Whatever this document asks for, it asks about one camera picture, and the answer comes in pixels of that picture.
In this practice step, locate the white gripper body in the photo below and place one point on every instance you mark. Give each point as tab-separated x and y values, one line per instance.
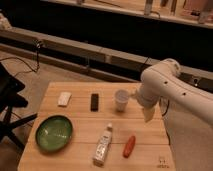
145	97

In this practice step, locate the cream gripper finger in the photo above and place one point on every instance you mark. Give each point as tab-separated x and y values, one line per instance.
148	114

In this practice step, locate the white plastic bottle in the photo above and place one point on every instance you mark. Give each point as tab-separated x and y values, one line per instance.
103	146

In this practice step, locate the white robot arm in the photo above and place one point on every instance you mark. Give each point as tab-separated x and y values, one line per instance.
162	79

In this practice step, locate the red sausage toy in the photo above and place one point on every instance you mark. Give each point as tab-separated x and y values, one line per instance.
129	146

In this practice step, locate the black rectangular block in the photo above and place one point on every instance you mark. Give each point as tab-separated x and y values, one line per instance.
94	102

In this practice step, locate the green bowl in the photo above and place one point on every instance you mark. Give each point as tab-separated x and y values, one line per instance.
54	133

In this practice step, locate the black office chair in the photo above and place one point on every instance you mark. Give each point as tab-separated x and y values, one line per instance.
9	98

